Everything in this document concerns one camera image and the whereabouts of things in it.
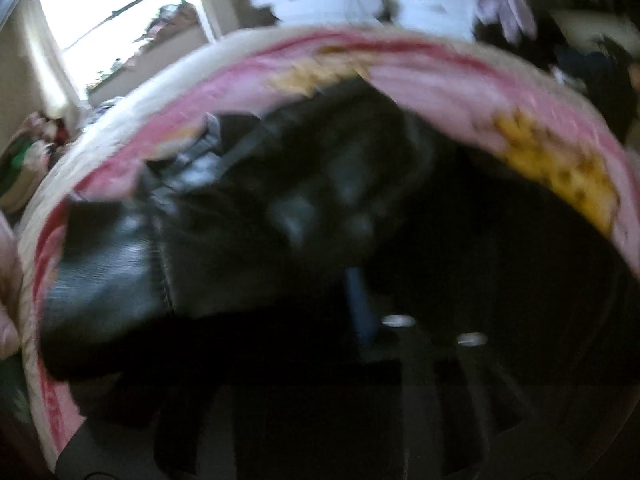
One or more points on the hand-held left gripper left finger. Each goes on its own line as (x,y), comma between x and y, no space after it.
(200,435)

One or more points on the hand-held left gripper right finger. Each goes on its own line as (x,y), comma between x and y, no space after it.
(361,310)

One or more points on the pink printed blanket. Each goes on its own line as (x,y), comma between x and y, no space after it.
(425,75)

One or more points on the pile of clothes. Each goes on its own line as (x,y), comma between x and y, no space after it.
(25,160)

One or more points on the black leather jacket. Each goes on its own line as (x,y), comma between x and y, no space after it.
(250,200)

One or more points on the beige bedspread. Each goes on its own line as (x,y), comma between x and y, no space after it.
(150,90)

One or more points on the lilac cloth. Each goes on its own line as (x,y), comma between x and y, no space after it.
(507,12)

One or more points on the window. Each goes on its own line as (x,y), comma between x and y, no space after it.
(100,5)

